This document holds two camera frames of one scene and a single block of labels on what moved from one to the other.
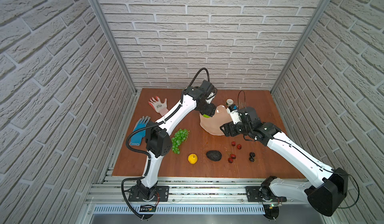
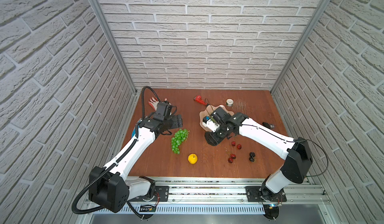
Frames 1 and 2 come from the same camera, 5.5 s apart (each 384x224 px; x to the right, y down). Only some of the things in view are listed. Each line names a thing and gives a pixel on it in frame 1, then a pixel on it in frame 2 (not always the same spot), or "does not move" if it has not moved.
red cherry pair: (239, 146) does not move
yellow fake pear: (192, 158) does not move
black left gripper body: (210, 108) -> (175, 121)
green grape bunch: (180, 136) does not move
